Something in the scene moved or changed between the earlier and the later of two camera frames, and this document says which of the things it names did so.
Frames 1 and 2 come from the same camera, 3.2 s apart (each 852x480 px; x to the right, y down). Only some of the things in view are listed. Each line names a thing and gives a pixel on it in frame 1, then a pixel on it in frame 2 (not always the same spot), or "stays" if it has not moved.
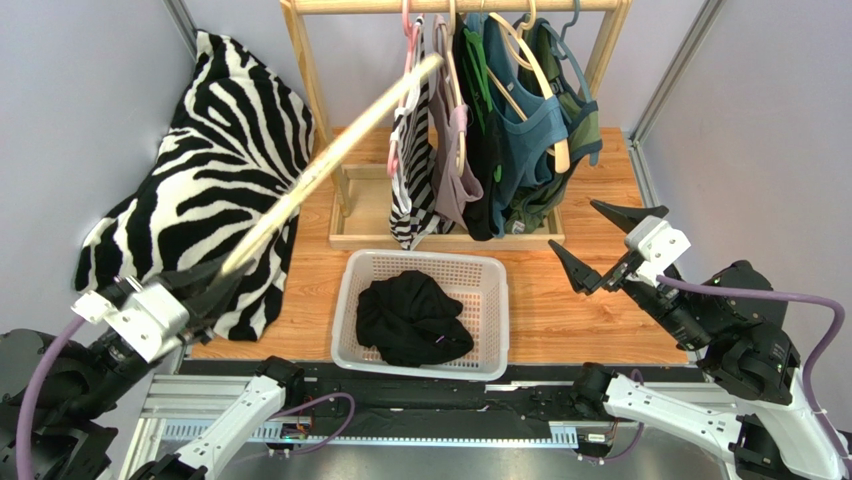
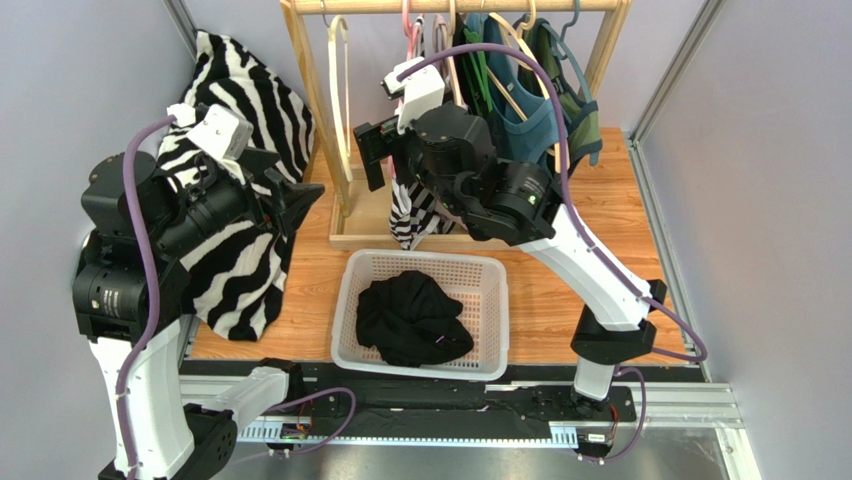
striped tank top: [415, 213] stays
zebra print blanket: [241, 134] stays
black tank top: [410, 320] stays
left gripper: [204, 288] → [288, 206]
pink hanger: [392, 164] stays
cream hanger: [290, 189] → [348, 96]
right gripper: [622, 267] → [384, 149]
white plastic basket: [479, 281] stays
